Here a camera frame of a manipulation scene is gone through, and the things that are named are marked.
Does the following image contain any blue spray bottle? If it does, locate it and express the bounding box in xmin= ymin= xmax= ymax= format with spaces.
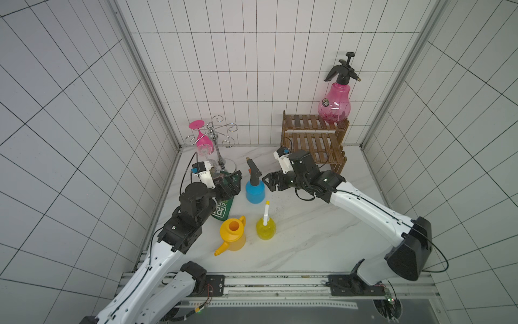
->
xmin=246 ymin=157 xmax=265 ymax=204

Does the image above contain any yellow spray bottle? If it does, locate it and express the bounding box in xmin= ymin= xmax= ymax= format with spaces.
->
xmin=256 ymin=201 xmax=277 ymax=240

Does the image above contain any pink pressure sprayer bottle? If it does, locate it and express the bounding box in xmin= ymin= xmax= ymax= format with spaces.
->
xmin=318 ymin=51 xmax=362 ymax=122

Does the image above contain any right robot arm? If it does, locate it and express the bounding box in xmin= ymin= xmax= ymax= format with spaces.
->
xmin=262 ymin=147 xmax=449 ymax=296

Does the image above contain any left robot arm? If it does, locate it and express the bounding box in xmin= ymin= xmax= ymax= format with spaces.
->
xmin=82 ymin=171 xmax=242 ymax=323

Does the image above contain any yellow watering can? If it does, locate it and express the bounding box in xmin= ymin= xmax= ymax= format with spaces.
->
xmin=214 ymin=216 xmax=246 ymax=256

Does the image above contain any wooden two-tier shelf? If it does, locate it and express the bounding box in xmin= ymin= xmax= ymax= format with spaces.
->
xmin=281 ymin=113 xmax=349 ymax=174

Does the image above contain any green snack bag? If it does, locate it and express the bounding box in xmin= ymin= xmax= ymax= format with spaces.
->
xmin=212 ymin=172 xmax=234 ymax=221

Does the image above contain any pink wine glass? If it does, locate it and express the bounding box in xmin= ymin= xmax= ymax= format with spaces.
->
xmin=189 ymin=120 xmax=214 ymax=156

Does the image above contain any chrome wine glass rack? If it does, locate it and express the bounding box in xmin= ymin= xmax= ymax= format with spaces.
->
xmin=186 ymin=115 xmax=239 ymax=175

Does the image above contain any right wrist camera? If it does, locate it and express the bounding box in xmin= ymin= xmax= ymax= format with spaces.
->
xmin=274 ymin=147 xmax=293 ymax=174

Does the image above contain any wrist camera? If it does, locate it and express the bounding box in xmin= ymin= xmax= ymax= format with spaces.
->
xmin=274 ymin=147 xmax=293 ymax=174
xmin=192 ymin=161 xmax=215 ymax=189

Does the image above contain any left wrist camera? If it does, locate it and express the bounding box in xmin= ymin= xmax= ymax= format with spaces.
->
xmin=192 ymin=161 xmax=215 ymax=189

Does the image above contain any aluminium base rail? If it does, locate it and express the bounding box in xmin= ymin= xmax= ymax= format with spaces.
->
xmin=117 ymin=271 xmax=440 ymax=311

